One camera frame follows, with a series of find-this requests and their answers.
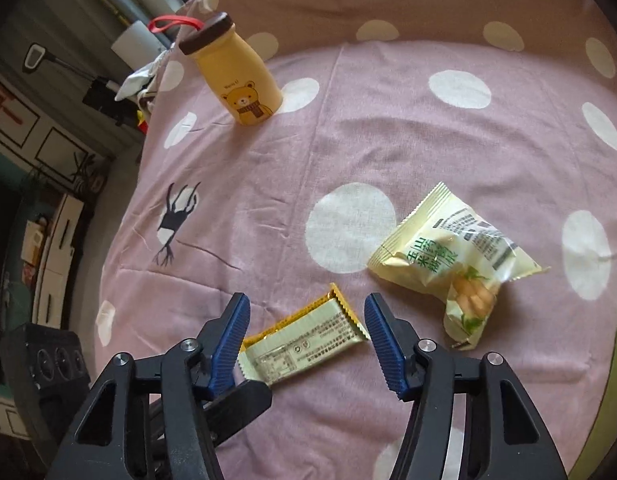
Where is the small pale wafer bar packet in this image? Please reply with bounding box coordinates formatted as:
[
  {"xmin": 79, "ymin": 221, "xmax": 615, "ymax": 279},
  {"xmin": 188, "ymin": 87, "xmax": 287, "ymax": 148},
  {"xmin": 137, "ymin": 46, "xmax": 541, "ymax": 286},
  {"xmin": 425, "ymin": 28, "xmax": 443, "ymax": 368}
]
[{"xmin": 236, "ymin": 282, "xmax": 372, "ymax": 387}]

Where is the white cylinder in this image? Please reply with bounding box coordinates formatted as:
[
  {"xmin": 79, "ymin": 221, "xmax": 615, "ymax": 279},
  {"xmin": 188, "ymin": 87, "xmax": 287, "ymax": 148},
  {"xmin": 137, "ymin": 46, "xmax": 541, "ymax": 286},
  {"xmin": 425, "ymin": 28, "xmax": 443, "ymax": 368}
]
[{"xmin": 111, "ymin": 20, "xmax": 162, "ymax": 68}]

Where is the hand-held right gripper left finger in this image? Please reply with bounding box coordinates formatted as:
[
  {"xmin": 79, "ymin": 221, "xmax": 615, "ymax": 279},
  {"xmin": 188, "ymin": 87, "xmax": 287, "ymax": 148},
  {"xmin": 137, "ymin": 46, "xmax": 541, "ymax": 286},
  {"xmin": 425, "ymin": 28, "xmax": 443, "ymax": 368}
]
[{"xmin": 48, "ymin": 292, "xmax": 252, "ymax": 480}]

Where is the green cardboard box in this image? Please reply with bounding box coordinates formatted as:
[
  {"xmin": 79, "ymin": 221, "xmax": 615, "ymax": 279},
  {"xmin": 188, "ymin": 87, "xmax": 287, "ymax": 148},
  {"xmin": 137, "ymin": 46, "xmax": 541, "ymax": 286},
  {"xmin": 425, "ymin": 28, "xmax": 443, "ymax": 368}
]
[{"xmin": 569, "ymin": 325, "xmax": 617, "ymax": 480}]

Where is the yellow bear bottle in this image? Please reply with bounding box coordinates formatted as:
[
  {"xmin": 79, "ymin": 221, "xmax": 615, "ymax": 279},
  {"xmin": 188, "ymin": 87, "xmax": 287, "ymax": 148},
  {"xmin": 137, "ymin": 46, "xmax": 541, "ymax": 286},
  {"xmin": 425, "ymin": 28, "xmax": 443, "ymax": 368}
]
[{"xmin": 148, "ymin": 12, "xmax": 283, "ymax": 127}]

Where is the white crumpled cloth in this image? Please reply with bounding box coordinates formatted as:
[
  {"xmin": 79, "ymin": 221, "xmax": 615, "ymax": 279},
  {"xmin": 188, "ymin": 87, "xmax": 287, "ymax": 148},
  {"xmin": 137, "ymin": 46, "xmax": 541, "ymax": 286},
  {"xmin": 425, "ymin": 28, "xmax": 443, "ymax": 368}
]
[{"xmin": 113, "ymin": 50, "xmax": 169, "ymax": 103}]

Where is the red and white wall sign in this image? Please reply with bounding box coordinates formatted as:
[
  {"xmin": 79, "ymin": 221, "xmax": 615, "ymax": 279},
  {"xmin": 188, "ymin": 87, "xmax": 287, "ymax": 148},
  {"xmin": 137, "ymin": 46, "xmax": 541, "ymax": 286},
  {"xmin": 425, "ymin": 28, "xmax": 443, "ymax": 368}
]
[{"xmin": 0, "ymin": 70, "xmax": 42, "ymax": 148}]

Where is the pale yellow snack packet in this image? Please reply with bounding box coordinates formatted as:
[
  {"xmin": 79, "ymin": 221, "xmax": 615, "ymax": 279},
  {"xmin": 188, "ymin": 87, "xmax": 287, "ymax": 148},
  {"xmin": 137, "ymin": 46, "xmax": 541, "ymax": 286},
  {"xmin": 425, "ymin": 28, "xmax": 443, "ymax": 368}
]
[{"xmin": 367, "ymin": 181, "xmax": 552, "ymax": 352}]

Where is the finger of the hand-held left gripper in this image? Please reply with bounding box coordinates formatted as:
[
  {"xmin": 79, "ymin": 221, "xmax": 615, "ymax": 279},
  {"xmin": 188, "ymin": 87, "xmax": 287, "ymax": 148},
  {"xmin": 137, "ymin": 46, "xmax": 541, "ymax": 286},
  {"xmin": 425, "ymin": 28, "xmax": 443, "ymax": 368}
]
[{"xmin": 204, "ymin": 380, "xmax": 274, "ymax": 450}]

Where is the pink polka dot bed sheet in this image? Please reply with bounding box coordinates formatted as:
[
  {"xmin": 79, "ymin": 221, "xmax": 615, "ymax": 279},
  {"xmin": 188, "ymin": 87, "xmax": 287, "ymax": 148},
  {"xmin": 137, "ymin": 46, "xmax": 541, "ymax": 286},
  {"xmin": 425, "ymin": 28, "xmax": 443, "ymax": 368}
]
[{"xmin": 96, "ymin": 0, "xmax": 617, "ymax": 480}]

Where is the white phone holder on arm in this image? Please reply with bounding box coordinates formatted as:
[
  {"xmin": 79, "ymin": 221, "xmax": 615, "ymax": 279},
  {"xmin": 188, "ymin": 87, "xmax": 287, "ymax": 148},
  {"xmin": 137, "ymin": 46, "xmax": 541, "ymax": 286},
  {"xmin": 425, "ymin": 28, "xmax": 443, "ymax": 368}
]
[{"xmin": 21, "ymin": 44, "xmax": 109, "ymax": 86}]

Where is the white cabinet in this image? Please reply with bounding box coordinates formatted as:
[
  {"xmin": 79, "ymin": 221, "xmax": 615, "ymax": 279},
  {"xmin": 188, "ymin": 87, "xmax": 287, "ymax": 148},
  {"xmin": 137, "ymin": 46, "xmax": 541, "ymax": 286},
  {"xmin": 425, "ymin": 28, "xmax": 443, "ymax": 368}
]
[{"xmin": 31, "ymin": 192, "xmax": 96, "ymax": 326}]

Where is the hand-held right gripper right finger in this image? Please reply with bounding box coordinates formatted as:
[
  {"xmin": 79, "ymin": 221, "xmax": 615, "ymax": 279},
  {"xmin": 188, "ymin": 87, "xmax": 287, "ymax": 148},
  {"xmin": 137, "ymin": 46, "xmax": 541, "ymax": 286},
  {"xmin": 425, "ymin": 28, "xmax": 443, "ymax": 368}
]
[{"xmin": 363, "ymin": 292, "xmax": 562, "ymax": 480}]

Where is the black box with round dials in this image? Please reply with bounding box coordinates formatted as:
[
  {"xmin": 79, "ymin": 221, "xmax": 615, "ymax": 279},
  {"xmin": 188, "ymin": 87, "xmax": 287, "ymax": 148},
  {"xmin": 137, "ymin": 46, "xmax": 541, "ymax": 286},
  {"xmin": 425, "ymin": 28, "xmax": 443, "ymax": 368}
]
[{"xmin": 0, "ymin": 322, "xmax": 92, "ymax": 453}]

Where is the black device on stand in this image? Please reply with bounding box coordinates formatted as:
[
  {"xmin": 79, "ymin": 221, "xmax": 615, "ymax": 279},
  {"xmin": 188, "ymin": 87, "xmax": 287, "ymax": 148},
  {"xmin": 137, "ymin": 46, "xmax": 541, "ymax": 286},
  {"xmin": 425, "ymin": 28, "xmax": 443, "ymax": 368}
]
[{"xmin": 82, "ymin": 77, "xmax": 139, "ymax": 126}]

